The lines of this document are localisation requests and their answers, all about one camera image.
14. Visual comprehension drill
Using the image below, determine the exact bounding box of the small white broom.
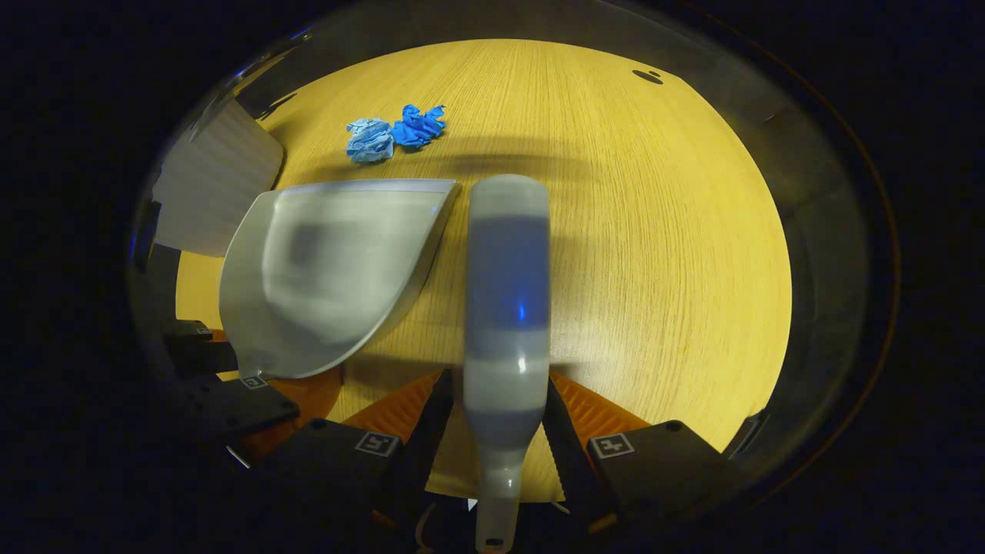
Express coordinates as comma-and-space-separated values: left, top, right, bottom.
462, 174, 552, 553

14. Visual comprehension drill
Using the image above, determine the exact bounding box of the wooden desktop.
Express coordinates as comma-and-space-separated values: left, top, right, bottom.
175, 38, 793, 501

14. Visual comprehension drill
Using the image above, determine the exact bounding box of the light blue paper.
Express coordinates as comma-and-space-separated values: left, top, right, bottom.
345, 117, 396, 164

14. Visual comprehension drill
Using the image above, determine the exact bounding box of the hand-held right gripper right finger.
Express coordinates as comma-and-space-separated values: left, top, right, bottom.
543, 369, 729, 532

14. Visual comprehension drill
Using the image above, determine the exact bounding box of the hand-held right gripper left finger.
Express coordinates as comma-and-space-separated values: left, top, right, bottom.
260, 369, 455, 532

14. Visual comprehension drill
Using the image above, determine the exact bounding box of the dark blue paper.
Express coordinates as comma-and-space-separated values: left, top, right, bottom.
391, 104, 447, 149

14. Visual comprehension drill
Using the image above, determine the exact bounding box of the white dustpan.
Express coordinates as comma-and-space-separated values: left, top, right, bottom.
219, 179, 460, 380

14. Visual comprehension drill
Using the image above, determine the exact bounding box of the white garbage bin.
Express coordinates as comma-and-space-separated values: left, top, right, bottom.
152, 100, 285, 259

